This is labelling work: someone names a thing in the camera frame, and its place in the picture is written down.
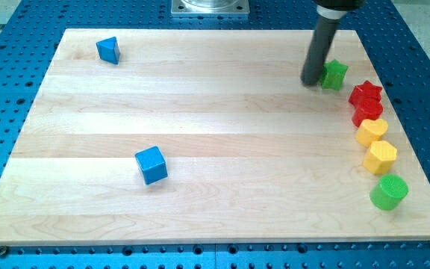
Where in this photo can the black robot arm end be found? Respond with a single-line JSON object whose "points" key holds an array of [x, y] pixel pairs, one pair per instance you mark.
{"points": [[336, 9]]}

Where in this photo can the blue cube block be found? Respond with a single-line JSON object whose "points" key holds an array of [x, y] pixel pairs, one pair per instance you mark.
{"points": [[152, 165]]}

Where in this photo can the green star block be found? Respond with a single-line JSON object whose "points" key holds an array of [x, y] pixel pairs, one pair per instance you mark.
{"points": [[333, 74]]}

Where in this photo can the red star block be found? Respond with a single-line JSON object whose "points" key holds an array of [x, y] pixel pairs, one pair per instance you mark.
{"points": [[367, 90]]}

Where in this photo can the light wooden board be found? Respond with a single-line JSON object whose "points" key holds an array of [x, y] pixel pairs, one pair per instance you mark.
{"points": [[252, 155]]}

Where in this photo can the blue triangular prism block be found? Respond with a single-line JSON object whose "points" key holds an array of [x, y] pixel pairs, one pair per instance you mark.
{"points": [[108, 50]]}

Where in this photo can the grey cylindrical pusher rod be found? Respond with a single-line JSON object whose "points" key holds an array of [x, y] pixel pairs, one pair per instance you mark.
{"points": [[319, 47]]}

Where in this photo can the yellow heart block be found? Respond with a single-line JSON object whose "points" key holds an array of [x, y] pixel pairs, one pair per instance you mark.
{"points": [[370, 131]]}

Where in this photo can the yellow hexagon block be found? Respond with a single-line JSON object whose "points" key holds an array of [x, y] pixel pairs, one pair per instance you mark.
{"points": [[380, 157]]}

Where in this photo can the green cylinder block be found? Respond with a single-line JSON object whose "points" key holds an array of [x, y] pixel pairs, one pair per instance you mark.
{"points": [[389, 192]]}

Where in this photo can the blue perforated table plate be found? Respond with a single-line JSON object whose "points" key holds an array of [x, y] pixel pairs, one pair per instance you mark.
{"points": [[395, 34]]}

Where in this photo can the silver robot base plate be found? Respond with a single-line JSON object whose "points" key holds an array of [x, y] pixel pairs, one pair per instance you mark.
{"points": [[209, 8]]}

